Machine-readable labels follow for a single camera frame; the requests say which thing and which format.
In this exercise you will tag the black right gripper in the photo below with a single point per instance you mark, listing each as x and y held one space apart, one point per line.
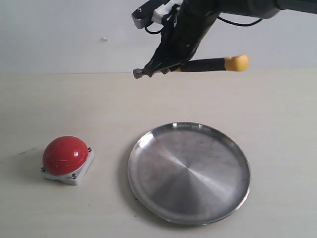
182 37

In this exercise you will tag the yellow black claw hammer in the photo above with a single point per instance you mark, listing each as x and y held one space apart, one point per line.
235 64

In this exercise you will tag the red dome button white base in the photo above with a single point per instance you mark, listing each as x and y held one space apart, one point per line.
67 159

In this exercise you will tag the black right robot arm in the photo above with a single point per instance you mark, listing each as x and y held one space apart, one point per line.
262 9

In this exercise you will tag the round steel plate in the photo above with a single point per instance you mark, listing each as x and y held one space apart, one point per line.
189 173

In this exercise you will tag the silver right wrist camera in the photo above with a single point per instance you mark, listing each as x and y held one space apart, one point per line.
142 16

